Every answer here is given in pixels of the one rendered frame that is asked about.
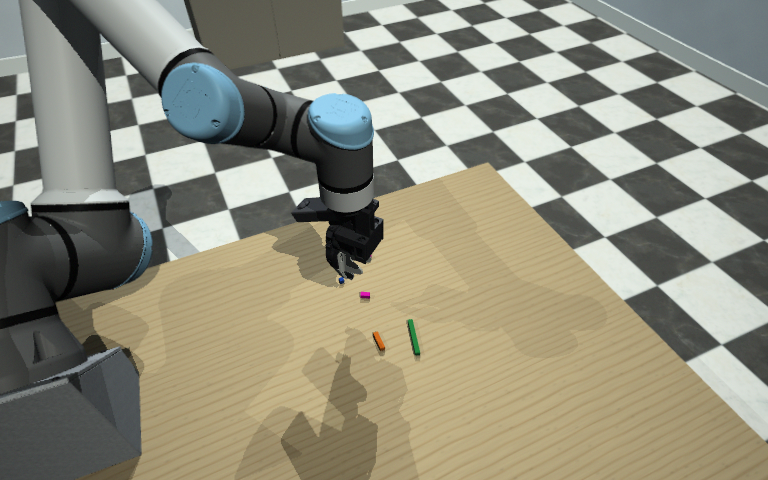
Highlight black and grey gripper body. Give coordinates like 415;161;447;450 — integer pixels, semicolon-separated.
326;199;384;264

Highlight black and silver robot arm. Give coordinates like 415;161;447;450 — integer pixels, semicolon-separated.
0;0;374;394

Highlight orange rod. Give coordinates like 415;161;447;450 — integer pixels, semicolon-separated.
373;331;385;351

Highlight green rod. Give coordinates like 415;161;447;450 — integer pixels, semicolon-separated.
408;319;420;356

